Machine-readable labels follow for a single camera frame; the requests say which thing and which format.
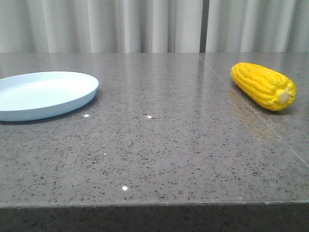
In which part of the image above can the yellow corn cob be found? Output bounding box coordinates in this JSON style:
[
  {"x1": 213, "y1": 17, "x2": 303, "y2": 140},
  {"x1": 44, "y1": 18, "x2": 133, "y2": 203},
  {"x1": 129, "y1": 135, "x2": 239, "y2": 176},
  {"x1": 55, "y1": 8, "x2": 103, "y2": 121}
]
[{"x1": 231, "y1": 62, "x2": 297, "y2": 112}]

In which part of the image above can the light blue round plate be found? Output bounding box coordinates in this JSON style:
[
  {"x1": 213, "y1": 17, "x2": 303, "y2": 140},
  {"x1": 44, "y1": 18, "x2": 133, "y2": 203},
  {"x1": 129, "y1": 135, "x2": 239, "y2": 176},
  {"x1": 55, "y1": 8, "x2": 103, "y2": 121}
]
[{"x1": 0, "y1": 72, "x2": 99, "y2": 122}]

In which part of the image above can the white pleated curtain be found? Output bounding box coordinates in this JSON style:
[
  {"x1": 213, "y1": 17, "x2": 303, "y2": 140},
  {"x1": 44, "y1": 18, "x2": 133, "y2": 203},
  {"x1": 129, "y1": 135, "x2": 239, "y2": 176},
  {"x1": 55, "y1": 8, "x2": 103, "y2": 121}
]
[{"x1": 0, "y1": 0, "x2": 309, "y2": 53}]

